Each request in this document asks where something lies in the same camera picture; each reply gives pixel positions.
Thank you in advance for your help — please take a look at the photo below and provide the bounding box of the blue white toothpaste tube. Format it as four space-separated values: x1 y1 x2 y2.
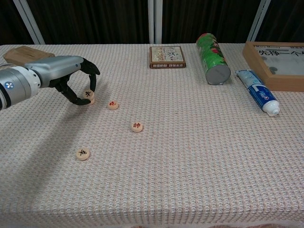
235 69 280 116

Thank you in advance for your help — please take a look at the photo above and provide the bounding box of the wooden block far left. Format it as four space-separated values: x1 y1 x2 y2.
2 46 55 67

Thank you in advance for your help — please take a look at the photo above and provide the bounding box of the silver aluminium frame post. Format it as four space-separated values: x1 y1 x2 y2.
13 0 46 45
147 0 163 44
246 0 272 43

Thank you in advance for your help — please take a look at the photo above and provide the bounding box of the wooden chess piece black chariot character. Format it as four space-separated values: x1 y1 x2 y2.
76 148 91 162

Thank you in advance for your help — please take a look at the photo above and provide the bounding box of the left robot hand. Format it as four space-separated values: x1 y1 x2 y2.
25 56 101 105

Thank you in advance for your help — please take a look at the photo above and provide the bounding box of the beige woven tablecloth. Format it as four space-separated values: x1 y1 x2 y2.
0 43 304 228

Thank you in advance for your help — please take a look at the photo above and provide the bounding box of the wooden chess piece red general character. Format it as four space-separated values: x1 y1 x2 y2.
131 122 144 133

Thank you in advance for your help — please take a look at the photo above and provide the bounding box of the black curtain panel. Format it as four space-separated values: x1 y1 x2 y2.
257 0 304 43
29 0 150 45
161 0 258 44
0 0 36 46

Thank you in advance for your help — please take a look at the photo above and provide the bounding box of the small brown card box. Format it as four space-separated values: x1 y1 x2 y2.
149 46 186 69

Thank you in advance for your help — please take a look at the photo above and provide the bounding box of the green cylindrical snack can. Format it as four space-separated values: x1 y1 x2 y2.
196 32 231 86

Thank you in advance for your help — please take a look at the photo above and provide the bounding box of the wooden frame coin bank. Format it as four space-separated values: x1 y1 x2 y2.
242 41 304 93

